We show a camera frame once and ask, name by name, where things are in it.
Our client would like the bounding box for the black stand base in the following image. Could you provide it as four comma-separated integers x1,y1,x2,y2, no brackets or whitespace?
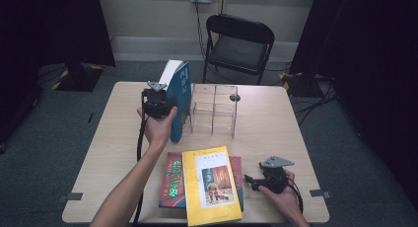
278,71,330,99
51,61,105,93

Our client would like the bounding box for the person's right hand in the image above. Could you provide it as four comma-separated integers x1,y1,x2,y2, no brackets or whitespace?
257,169,305,219

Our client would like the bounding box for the black floor cable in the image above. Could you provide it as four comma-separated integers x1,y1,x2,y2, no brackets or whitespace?
293,73,338,126

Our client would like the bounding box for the person's left hand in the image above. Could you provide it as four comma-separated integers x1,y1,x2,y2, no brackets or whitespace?
136,106,178,151

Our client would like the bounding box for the clear acrylic book rack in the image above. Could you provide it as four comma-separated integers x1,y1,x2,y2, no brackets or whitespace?
188,83,240,139

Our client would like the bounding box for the black folding chair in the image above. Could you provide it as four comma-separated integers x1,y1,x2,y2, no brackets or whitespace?
202,13,276,86

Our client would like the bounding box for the yellow picture-cover book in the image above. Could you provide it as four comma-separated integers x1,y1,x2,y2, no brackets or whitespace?
181,145,244,227

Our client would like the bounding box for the thick blue book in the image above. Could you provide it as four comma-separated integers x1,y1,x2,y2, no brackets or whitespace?
158,59,193,143

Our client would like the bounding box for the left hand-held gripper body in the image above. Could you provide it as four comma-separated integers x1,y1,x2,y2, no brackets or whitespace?
141,81,178,120

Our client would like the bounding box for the red book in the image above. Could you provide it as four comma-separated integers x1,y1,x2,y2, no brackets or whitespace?
159,151,245,212

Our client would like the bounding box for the left hand-held gripper black cable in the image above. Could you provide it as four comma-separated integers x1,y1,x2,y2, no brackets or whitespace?
132,90,148,227

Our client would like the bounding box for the grey tape piece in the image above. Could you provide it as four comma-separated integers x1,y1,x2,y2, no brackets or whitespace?
56,191,84,203
309,189,332,200

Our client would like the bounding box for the hand-held gripper black cable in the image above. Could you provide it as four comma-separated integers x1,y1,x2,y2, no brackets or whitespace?
287,177,305,215
132,90,148,227

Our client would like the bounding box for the black socket cable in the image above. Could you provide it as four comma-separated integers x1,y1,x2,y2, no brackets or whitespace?
193,0,207,61

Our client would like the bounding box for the right hand-held gripper black cable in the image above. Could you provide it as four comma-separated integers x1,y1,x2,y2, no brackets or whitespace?
287,177,305,215

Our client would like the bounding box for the black curtain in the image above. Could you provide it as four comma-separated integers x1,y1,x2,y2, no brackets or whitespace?
0,0,116,146
289,0,418,209

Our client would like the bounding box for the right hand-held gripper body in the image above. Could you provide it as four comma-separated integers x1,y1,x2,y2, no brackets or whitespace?
258,155,296,194

